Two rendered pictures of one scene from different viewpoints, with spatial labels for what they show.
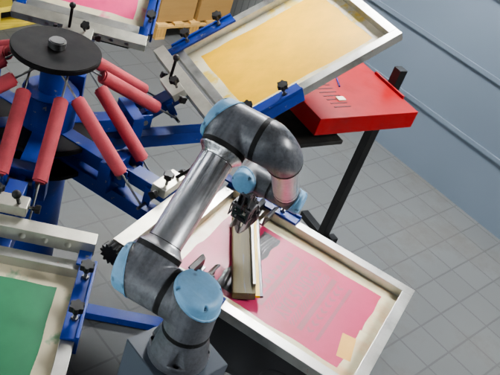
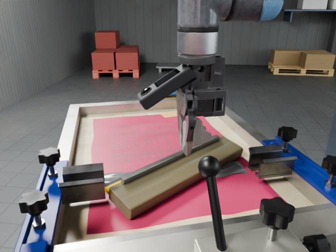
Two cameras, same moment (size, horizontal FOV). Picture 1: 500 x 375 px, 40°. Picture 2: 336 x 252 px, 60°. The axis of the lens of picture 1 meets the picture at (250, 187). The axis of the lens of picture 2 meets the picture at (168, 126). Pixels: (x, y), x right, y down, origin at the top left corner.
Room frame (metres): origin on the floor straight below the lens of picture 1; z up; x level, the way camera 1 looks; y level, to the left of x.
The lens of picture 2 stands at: (2.13, 0.45, 1.34)
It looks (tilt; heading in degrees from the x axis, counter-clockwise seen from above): 22 degrees down; 240
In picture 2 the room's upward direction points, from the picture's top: straight up
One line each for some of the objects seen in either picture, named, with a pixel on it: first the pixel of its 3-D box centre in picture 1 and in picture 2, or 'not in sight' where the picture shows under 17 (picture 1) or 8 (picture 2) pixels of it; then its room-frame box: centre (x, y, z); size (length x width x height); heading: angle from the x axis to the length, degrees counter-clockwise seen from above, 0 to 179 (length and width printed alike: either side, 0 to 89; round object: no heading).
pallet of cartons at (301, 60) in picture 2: not in sight; (299, 61); (-3.71, -3.77, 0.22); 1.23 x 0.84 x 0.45; 143
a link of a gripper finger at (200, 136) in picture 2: (234, 222); (197, 138); (1.80, 0.01, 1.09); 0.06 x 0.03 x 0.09; 162
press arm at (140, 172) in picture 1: (152, 185); not in sight; (1.93, 0.32, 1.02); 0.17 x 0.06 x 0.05; 72
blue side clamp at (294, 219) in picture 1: (262, 205); (49, 209); (2.10, -0.07, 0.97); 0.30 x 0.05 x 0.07; 72
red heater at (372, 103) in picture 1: (340, 95); not in sight; (3.04, -0.25, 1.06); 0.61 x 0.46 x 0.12; 132
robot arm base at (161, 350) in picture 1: (182, 338); not in sight; (1.12, 0.03, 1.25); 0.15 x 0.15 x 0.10
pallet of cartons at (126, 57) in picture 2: not in sight; (117, 52); (-0.19, -5.81, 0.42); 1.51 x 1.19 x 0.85; 53
